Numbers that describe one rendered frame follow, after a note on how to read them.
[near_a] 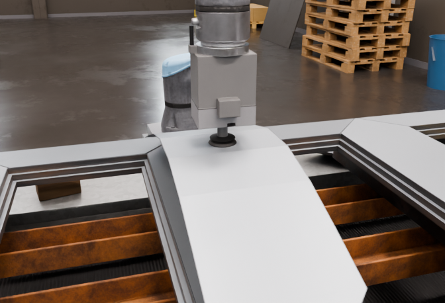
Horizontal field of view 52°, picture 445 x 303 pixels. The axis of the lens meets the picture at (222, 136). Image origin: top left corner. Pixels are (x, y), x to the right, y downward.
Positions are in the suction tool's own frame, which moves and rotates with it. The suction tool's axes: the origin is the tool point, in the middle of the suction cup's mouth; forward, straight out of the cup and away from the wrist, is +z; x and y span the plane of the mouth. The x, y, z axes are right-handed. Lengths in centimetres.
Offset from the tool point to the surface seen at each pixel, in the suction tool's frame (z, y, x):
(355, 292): 6.7, 8.7, -26.9
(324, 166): 27, 40, 46
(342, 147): 12.5, 33.3, 24.4
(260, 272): 5.1, -1.0, -23.2
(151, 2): 71, 77, 1151
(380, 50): 72, 288, 425
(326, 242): 4.2, 8.0, -20.7
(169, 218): 10.0, -8.7, -1.6
